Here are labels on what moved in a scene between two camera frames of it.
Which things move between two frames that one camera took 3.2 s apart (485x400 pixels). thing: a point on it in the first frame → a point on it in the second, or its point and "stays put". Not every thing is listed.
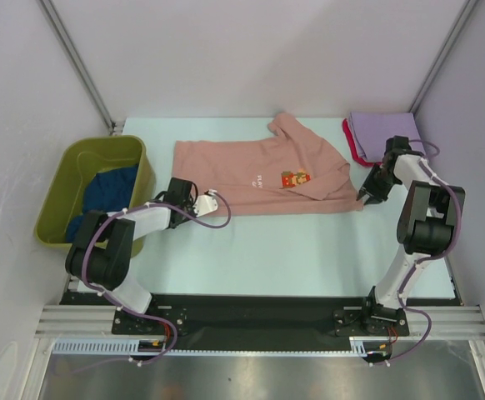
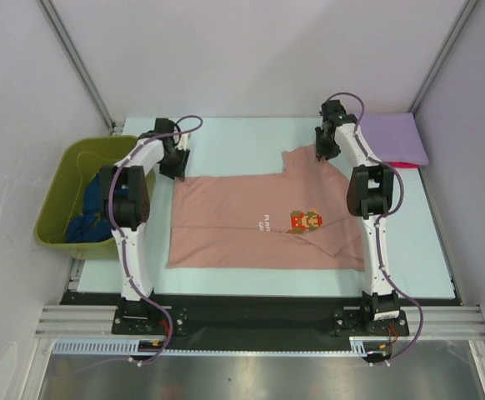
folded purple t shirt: [372, 130] stays put
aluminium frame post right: [459, 25] stays put
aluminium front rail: [441, 322] stays put
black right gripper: [377, 196] → [321, 150]
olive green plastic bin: [75, 167] stays put
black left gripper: [191, 201] → [178, 171]
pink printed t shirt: [289, 172] → [299, 220]
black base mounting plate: [267, 316] stays put
